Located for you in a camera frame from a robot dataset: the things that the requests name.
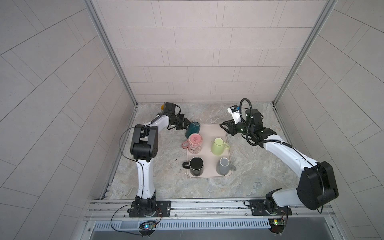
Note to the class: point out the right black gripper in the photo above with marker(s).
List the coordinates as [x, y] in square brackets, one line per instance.
[233, 126]

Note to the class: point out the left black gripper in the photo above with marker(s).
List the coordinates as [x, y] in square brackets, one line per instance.
[182, 124]

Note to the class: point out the dark green mug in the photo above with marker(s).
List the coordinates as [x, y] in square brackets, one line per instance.
[193, 128]

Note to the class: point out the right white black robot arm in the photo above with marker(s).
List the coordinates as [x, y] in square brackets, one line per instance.
[317, 185]

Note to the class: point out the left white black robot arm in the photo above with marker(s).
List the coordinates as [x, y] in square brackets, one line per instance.
[144, 147]

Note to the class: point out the pink mug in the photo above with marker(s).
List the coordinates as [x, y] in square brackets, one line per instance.
[193, 144]

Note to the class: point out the light green mug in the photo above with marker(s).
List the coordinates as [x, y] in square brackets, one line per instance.
[219, 146]

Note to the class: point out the grey mug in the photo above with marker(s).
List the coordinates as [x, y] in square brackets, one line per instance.
[224, 166]

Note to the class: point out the black mug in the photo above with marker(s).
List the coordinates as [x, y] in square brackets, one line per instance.
[195, 165]

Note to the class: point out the beige rectangular tray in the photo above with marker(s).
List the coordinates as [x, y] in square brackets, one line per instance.
[209, 133]

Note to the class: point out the left controller circuit board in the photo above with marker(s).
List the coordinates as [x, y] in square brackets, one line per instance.
[147, 228]

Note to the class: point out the controller circuit board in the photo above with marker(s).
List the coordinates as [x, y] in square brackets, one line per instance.
[277, 226]
[147, 228]

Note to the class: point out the right controller circuit board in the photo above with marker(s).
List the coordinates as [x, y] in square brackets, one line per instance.
[277, 226]

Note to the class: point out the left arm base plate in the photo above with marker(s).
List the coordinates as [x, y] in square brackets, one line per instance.
[162, 208]

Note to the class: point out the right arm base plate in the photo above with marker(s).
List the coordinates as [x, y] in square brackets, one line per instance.
[260, 208]

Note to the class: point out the aluminium mounting rail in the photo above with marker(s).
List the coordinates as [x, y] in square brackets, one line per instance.
[182, 209]

